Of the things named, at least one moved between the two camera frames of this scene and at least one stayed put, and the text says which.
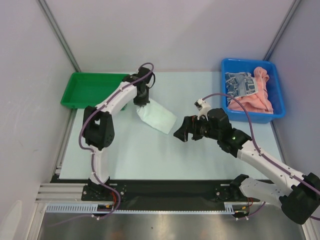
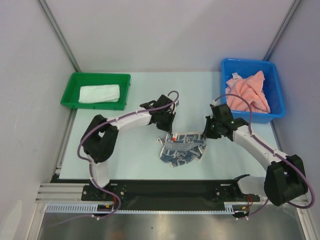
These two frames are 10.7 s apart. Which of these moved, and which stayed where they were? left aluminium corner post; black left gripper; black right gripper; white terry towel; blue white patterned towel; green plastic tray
Moved: black left gripper; blue white patterned towel; black right gripper; white terry towel
Stayed: green plastic tray; left aluminium corner post
